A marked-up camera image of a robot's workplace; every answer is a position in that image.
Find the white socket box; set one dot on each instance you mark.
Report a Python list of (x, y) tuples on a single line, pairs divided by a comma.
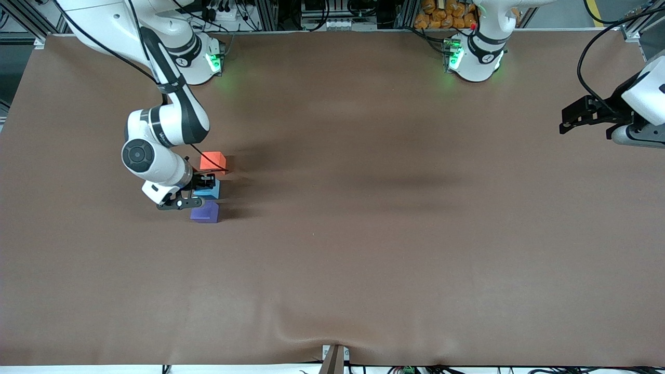
[(343, 24)]

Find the aluminium frame rail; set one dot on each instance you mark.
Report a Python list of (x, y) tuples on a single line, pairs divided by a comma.
[(40, 41), (633, 33)]

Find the brown table cloth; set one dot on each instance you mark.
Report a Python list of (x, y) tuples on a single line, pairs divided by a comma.
[(363, 270)]

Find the pile of orange bags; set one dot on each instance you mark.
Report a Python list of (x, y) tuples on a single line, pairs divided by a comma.
[(441, 18)]

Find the wooden bar with bracket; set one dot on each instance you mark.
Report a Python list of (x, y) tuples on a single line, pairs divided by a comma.
[(335, 361)]

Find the white power strip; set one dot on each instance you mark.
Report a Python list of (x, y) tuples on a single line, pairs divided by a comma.
[(228, 13)]

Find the blue cube block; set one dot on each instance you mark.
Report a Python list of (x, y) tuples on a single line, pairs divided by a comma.
[(210, 193)]

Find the purple cube block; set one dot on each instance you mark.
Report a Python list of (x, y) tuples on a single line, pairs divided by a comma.
[(205, 214)]

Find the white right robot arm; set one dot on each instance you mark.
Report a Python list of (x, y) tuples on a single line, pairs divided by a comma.
[(171, 124)]

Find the orange cube block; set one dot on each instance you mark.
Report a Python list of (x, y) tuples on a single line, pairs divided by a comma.
[(213, 160)]

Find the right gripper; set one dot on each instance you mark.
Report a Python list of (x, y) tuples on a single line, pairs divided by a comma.
[(199, 182)]

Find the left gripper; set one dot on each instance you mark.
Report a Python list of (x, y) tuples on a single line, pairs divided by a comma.
[(616, 105)]

